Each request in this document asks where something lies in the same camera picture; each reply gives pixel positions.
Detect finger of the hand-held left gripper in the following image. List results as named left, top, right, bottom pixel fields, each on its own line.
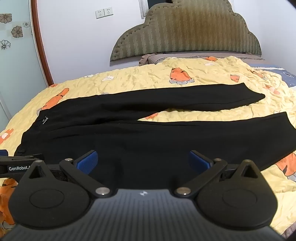
left=0, top=150, right=43, bottom=163

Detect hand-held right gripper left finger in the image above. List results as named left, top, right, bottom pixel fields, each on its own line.
left=17, top=150, right=112, bottom=198

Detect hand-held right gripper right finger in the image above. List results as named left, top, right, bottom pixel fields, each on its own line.
left=174, top=150, right=267, bottom=198

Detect black pants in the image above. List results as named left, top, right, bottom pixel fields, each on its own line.
left=14, top=83, right=296, bottom=191

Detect frosted glass door flower stickers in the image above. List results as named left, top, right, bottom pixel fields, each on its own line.
left=0, top=0, right=50, bottom=127

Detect yellow carrot print blanket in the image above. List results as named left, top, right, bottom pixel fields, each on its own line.
left=0, top=56, right=296, bottom=241

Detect brown crumpled cloth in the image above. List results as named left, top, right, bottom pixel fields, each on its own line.
left=138, top=54, right=153, bottom=66

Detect blue patterned cloth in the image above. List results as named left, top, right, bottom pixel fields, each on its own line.
left=250, top=65, right=296, bottom=88

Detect olive striped pillow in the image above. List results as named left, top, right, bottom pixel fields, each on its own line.
left=110, top=0, right=263, bottom=62

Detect brown wooden door frame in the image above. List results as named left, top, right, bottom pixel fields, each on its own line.
left=31, top=0, right=55, bottom=87

